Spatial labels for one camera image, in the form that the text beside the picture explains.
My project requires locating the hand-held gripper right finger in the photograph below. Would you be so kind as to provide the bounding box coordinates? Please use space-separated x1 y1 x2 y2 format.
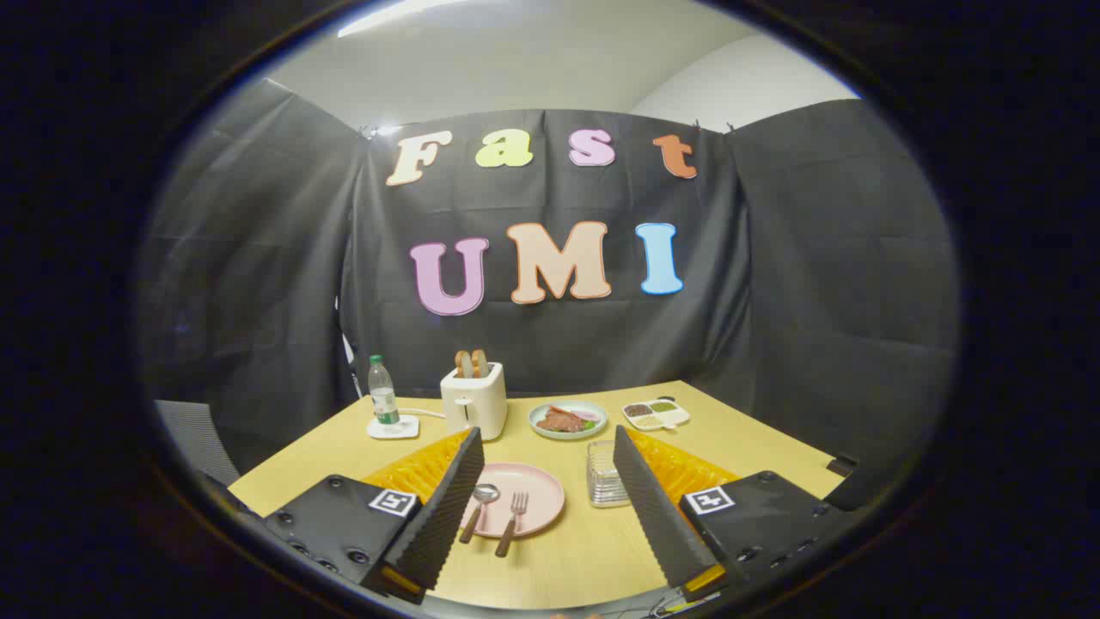
612 425 865 603

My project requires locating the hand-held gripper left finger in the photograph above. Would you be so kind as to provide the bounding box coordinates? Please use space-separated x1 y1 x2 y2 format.
258 427 486 605

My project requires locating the wooden handled metal spoon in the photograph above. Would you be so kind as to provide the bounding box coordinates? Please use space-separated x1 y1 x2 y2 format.
458 483 501 544

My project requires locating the wooden handled metal fork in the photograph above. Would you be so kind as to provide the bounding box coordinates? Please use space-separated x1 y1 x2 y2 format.
495 491 529 558

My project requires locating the white square coaster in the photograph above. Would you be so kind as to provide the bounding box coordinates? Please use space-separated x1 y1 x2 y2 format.
367 414 421 441

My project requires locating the white divided grain dish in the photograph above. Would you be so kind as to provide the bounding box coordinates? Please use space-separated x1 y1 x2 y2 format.
621 397 691 432

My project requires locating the pink plate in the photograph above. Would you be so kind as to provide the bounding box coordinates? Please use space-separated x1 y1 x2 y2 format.
458 462 566 539

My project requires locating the white toaster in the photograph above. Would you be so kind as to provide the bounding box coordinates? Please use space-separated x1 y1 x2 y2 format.
440 362 509 442

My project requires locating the clear plastic water bottle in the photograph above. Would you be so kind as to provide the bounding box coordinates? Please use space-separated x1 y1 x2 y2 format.
368 354 402 428

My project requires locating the pale green food plate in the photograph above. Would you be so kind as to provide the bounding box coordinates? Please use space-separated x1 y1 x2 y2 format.
529 400 608 441

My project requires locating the grey mesh chair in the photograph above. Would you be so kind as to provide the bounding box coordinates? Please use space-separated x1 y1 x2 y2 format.
155 400 241 487

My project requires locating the metal wire cutlery basket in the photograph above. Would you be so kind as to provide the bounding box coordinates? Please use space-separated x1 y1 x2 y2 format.
587 439 633 509

